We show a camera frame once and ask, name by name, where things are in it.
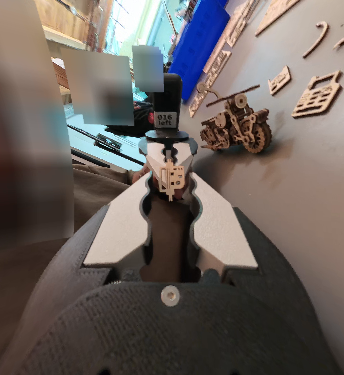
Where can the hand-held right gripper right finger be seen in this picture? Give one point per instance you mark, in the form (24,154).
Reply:
(221,231)

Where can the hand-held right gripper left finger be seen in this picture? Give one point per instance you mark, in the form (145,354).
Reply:
(122,228)

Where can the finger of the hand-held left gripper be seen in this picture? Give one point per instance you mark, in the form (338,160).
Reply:
(154,155)
(185,153)

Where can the wooden model piece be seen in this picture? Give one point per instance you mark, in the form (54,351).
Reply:
(177,175)

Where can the person's left forearm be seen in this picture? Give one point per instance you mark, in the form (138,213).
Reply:
(101,184)

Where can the grey desk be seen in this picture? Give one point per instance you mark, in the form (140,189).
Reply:
(292,205)

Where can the person's left hand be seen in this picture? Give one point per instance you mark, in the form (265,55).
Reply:
(139,175)

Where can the wooden parts sheet round cutouts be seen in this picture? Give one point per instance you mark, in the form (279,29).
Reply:
(215,67)

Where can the blue plastic bin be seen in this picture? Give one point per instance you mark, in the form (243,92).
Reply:
(198,49)

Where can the wooden motorcycle model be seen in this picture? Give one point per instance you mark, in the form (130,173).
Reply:
(239,123)

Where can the small square wooden piece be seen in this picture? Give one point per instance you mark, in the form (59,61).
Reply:
(279,80)

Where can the large wooden gear parts sheet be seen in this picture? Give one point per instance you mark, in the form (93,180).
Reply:
(274,16)

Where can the slotted wooden grid piece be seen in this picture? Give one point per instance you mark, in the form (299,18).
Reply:
(318,101)

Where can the crescent wooden piece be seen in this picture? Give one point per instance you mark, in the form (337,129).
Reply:
(315,44)

